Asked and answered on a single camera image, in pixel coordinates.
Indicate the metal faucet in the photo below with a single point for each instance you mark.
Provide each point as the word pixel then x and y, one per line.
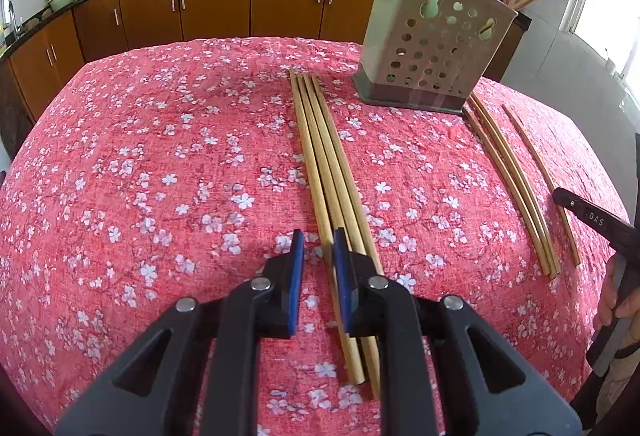
pixel 11 13

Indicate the person's right hand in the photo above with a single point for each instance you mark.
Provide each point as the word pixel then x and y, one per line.
pixel 607 296

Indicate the window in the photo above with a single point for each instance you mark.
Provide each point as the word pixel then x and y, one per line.
pixel 610 5

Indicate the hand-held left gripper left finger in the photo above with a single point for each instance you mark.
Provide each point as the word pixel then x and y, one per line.
pixel 297 281

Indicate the person's beige trousers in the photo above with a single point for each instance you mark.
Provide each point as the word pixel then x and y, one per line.
pixel 625 396

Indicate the wooden kitchen base cabinets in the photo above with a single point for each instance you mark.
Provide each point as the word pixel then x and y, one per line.
pixel 215 0

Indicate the red floral tablecloth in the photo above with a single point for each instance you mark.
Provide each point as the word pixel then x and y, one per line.
pixel 175 165

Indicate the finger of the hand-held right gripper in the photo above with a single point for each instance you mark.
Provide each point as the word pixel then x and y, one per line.
pixel 595 218

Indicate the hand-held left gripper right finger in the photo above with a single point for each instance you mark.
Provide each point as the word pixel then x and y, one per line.
pixel 342 281

